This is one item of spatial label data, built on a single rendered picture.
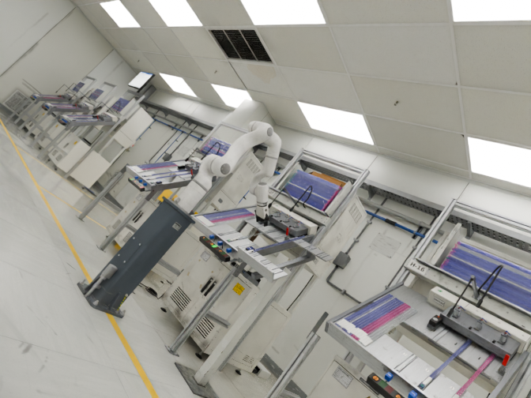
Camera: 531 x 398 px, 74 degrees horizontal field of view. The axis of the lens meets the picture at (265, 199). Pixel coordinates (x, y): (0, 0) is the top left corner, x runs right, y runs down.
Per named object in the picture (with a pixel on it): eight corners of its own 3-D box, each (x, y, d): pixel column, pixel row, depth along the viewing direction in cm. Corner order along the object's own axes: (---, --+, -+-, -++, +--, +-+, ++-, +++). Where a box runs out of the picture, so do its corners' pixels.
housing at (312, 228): (307, 243, 277) (310, 227, 273) (268, 219, 312) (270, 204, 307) (314, 241, 282) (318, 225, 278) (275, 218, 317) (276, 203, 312)
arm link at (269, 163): (255, 152, 253) (245, 193, 258) (273, 157, 244) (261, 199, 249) (263, 154, 260) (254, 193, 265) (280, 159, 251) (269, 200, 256)
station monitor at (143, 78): (137, 89, 617) (153, 73, 625) (126, 86, 658) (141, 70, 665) (143, 95, 626) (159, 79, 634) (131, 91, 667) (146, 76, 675)
